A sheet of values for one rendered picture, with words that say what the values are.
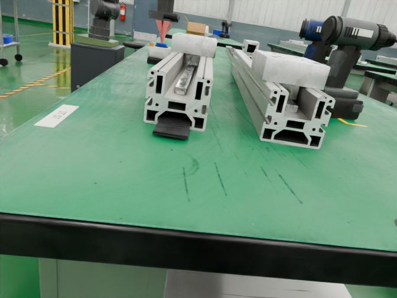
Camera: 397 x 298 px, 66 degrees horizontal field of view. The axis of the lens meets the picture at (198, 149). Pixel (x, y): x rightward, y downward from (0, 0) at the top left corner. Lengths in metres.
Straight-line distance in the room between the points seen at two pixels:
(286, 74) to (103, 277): 0.42
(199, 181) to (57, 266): 0.21
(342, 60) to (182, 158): 0.51
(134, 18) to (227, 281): 11.73
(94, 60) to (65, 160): 1.13
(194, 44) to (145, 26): 11.57
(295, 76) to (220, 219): 0.34
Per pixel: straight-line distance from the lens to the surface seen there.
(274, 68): 0.56
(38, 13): 13.37
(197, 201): 0.31
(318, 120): 0.52
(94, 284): 0.45
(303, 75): 0.57
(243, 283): 1.05
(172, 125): 0.48
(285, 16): 12.88
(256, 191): 0.35
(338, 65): 0.79
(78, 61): 1.50
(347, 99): 0.81
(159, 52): 1.13
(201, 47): 0.79
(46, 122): 0.48
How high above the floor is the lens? 0.94
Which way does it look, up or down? 22 degrees down
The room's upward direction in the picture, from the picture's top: 9 degrees clockwise
